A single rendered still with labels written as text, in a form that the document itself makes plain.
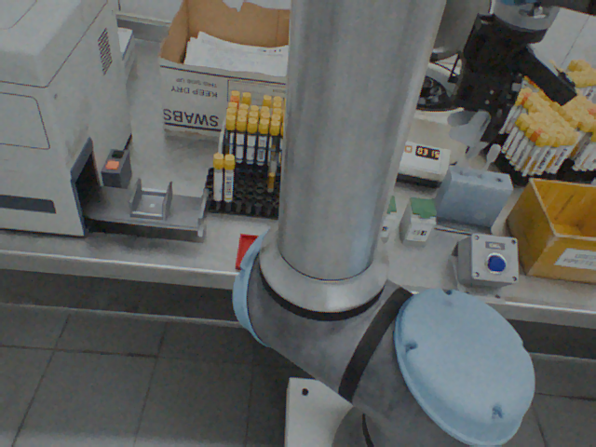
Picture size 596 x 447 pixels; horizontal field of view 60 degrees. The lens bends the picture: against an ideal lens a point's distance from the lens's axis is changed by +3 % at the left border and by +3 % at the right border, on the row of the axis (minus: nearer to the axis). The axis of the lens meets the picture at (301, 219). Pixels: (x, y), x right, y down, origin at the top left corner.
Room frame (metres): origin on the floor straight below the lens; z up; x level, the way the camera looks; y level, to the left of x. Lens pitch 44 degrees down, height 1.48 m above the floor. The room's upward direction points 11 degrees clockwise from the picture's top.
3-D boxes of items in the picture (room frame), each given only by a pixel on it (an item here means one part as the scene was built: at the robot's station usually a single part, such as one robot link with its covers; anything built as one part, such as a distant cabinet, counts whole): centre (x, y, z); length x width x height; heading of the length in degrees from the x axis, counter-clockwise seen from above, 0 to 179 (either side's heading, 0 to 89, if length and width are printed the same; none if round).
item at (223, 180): (0.64, 0.09, 0.93); 0.17 x 0.09 x 0.11; 97
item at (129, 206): (0.54, 0.25, 0.92); 0.21 x 0.07 x 0.05; 96
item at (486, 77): (0.69, -0.22, 1.17); 0.09 x 0.08 x 0.12; 91
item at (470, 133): (0.67, -0.22, 1.06); 0.06 x 0.03 x 0.09; 91
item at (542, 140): (0.83, -0.40, 0.93); 0.02 x 0.02 x 0.11
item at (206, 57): (0.94, 0.19, 0.95); 0.29 x 0.25 x 0.15; 6
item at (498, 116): (0.67, -0.24, 1.11); 0.05 x 0.02 x 0.09; 1
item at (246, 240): (0.52, 0.05, 0.88); 0.07 x 0.07 x 0.01; 6
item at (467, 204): (0.69, -0.28, 0.92); 0.10 x 0.07 x 0.10; 91
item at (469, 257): (0.58, -0.29, 0.92); 0.13 x 0.07 x 0.08; 6
